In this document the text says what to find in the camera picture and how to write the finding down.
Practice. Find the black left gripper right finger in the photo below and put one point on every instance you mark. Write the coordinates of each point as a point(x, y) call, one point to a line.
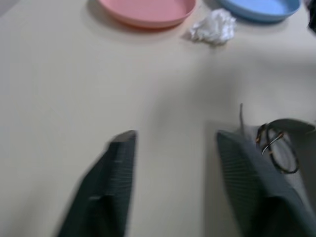
point(251, 185)

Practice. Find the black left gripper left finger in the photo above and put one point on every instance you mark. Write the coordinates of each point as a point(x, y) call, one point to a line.
point(108, 182)

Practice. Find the tortoiseshell glasses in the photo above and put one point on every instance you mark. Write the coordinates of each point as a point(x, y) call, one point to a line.
point(284, 153)

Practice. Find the crumpled white paper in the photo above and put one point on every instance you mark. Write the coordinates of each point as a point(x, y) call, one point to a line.
point(213, 27)

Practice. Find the blue plate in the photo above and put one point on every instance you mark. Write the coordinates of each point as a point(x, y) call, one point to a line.
point(259, 10)

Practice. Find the pink plate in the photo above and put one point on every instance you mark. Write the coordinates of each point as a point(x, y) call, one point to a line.
point(148, 11)

